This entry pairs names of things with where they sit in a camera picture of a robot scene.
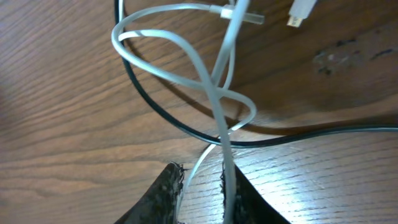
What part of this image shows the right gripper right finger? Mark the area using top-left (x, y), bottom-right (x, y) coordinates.
top-left (220, 164), bottom-right (290, 224)

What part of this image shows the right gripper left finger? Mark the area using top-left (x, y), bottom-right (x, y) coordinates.
top-left (115, 162), bottom-right (184, 224)

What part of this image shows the long black cable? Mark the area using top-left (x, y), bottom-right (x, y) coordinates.
top-left (113, 0), bottom-right (398, 149)

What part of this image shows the white usb cable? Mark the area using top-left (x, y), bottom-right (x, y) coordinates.
top-left (111, 0), bottom-right (318, 224)

